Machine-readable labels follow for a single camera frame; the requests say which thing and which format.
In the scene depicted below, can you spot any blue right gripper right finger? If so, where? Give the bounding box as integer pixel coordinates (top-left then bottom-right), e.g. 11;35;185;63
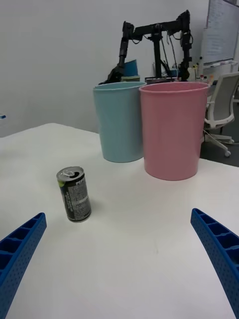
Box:
190;208;239;319

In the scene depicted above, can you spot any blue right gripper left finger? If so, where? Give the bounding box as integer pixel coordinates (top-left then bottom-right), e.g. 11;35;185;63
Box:
0;212;47;319

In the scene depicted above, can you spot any black drink can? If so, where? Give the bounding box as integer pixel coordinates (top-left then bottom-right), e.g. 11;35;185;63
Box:
56;166;92;223

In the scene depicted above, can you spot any pink plastic bin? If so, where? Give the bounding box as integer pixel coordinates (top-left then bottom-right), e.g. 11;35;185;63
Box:
138;82;209;181

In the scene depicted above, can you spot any white office chair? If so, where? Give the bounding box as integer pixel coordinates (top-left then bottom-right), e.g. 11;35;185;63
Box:
201;71;239;158

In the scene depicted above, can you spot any pale blue plastic bin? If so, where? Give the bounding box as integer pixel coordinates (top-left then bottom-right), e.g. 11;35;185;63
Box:
93;81;147;163

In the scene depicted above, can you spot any small blue bin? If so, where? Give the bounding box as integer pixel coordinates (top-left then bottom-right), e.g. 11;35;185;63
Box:
123;59;139;77

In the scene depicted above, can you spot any black robot rig on stand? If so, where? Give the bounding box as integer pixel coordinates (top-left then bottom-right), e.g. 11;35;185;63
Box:
99;9;194;85

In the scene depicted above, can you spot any whiteboard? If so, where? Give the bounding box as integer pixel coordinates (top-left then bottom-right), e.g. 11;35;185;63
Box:
200;0;239;67

